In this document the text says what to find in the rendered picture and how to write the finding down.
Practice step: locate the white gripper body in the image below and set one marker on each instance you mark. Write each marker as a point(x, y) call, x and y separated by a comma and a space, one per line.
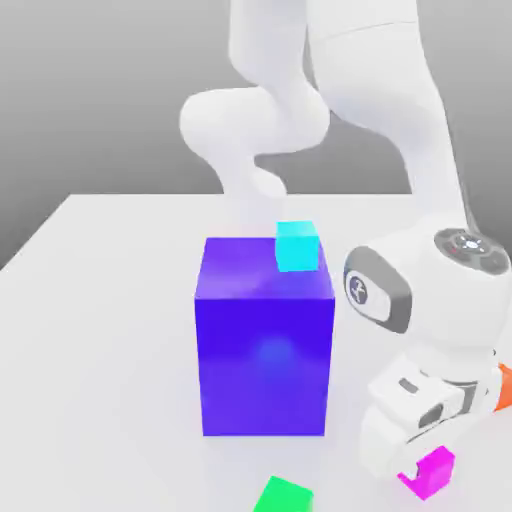
point(382, 444)

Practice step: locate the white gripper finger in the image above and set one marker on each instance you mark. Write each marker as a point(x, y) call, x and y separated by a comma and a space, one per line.
point(411, 470)

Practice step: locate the small magenta cube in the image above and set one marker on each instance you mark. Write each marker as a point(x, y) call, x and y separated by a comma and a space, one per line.
point(436, 474)

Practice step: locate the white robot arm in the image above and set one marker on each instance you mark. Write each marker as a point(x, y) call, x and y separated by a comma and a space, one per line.
point(372, 100)

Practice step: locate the small green cube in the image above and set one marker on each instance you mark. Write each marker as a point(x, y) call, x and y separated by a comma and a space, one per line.
point(284, 496)

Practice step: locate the small cyan cube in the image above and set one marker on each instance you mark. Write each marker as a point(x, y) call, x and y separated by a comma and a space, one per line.
point(298, 250)

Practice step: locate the large orange box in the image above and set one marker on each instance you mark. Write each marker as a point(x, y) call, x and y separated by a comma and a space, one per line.
point(506, 388)

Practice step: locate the large blue box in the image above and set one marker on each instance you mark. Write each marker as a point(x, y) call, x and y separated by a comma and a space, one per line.
point(264, 360)

